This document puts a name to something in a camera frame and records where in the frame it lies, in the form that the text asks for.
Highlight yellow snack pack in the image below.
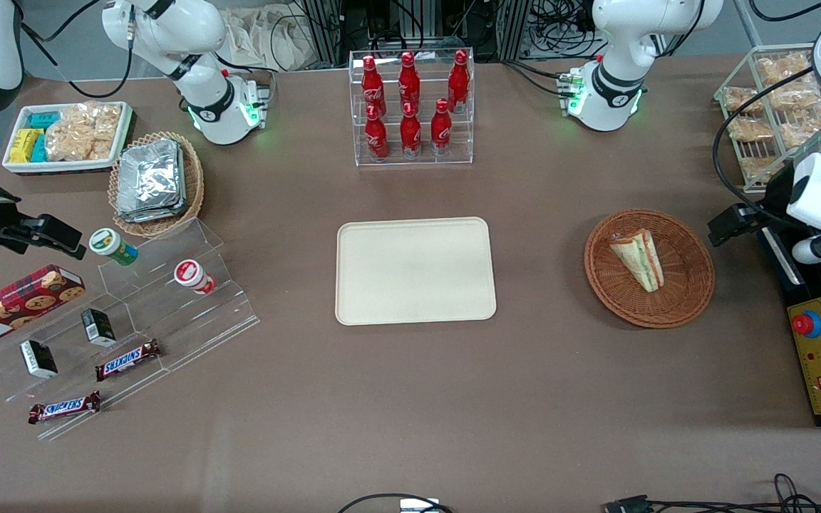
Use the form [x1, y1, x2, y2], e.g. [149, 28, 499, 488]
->
[9, 128, 44, 163]

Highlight black looped table cable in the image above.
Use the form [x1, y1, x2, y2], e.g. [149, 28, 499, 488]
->
[338, 493, 454, 513]

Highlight red strawberry lidded cup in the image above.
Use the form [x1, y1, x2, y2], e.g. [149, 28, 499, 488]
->
[173, 259, 217, 296]

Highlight triangle sandwich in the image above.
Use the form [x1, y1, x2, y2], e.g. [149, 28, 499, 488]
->
[609, 228, 666, 294]

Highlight white wire rack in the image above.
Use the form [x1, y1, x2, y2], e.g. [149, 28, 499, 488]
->
[713, 44, 821, 193]

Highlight black tangled table cable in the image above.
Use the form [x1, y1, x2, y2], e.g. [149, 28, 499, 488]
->
[646, 473, 821, 513]

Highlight beige cloth bag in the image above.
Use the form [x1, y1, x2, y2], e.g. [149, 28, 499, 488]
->
[220, 6, 311, 72]

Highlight clear acrylic bottle rack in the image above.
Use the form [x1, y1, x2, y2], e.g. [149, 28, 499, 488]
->
[348, 48, 475, 167]

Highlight red tartan cookie box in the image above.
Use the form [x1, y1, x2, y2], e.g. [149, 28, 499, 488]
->
[0, 264, 86, 352]

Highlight green lidded cup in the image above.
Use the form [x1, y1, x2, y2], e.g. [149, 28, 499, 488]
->
[89, 228, 139, 267]

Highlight clear acrylic step display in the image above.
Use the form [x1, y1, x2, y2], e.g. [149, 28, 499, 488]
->
[0, 217, 262, 442]

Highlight white rectangular snack tray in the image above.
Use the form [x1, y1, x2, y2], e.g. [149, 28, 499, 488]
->
[1, 101, 135, 175]

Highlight small black box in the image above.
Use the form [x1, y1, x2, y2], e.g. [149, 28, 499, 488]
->
[20, 339, 59, 379]
[81, 308, 117, 348]

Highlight clear bag of crackers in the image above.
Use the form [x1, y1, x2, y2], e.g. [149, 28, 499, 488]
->
[774, 110, 821, 147]
[738, 155, 782, 182]
[767, 82, 821, 113]
[728, 115, 775, 142]
[723, 87, 764, 115]
[756, 53, 814, 86]

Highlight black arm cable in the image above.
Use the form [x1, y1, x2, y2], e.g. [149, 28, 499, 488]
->
[712, 66, 821, 214]
[17, 0, 135, 99]

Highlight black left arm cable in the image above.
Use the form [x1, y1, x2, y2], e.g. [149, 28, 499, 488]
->
[712, 66, 821, 214]

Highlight black appliance housing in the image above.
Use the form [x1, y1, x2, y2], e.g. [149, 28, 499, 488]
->
[758, 221, 821, 428]

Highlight light wicker basket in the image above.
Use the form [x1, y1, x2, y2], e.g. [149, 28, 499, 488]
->
[108, 131, 205, 239]

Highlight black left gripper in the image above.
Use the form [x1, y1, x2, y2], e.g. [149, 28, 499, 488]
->
[708, 162, 810, 248]

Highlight red cola bottle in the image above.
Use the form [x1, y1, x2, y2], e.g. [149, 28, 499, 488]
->
[448, 50, 470, 115]
[400, 102, 423, 159]
[430, 98, 453, 156]
[398, 51, 421, 115]
[365, 105, 389, 162]
[361, 55, 387, 118]

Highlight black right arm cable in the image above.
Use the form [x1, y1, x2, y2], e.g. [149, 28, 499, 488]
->
[17, 0, 135, 99]

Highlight silver foil wrapped packs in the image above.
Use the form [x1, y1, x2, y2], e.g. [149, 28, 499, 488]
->
[115, 138, 188, 224]

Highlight brown wicker basket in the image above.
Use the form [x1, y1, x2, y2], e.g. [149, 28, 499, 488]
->
[584, 208, 716, 329]

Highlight clear rice cracker bag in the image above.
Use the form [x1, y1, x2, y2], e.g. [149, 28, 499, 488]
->
[45, 102, 123, 162]

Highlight Snickers chocolate bar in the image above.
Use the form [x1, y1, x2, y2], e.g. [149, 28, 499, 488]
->
[28, 390, 102, 425]
[95, 339, 162, 382]

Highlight beige plastic tray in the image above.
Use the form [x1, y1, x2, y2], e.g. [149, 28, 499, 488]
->
[336, 217, 497, 326]

